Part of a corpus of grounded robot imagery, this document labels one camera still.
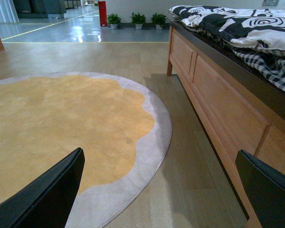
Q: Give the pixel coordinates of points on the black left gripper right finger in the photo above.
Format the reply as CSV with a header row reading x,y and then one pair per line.
x,y
265,189

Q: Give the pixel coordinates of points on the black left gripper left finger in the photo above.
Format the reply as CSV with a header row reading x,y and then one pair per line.
x,y
47,201

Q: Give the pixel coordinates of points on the yellow and grey round rug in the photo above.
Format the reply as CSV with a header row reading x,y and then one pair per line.
x,y
123,128

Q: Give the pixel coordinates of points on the black white checkered sheet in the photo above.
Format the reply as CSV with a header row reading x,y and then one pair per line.
x,y
270,66

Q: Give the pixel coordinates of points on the black and white patterned quilt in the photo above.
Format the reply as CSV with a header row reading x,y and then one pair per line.
x,y
244,28

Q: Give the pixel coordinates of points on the dark office counter desk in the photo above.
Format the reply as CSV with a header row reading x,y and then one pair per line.
x,y
40,9

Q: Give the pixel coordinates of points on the middle potted plant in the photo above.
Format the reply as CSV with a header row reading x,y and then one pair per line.
x,y
138,20

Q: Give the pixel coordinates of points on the red fire extinguisher cabinet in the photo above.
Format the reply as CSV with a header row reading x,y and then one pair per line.
x,y
102,13

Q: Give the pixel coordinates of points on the wooden bed frame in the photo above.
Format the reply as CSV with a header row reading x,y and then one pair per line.
x,y
237,107

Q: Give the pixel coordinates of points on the small potted plant by wall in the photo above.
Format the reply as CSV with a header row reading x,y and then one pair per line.
x,y
113,21

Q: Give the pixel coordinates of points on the right potted plant by wall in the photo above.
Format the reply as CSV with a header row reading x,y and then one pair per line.
x,y
158,20

